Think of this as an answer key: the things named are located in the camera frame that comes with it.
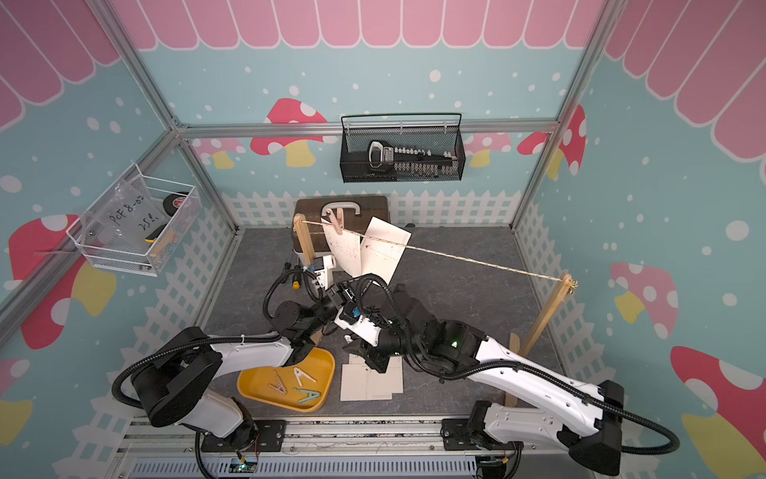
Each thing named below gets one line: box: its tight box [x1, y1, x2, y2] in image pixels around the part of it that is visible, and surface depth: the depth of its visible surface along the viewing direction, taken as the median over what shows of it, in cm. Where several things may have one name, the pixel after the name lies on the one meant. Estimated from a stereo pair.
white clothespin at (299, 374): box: [293, 367, 318, 387], surface depth 85 cm
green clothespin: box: [293, 388, 322, 404], surface depth 81 cm
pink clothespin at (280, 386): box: [267, 369, 289, 396], surface depth 83 cm
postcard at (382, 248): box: [360, 215, 413, 286], surface depth 70 cm
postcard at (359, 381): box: [340, 353, 393, 402], surface depth 83 cm
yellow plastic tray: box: [237, 347, 337, 413], surface depth 83 cm
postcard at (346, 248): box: [323, 222, 363, 278], surface depth 65 cm
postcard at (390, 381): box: [366, 355, 404, 394], surface depth 83 cm
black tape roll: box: [162, 193, 187, 217], surface depth 82 cm
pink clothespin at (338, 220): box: [326, 207, 345, 235], surface depth 60 cm
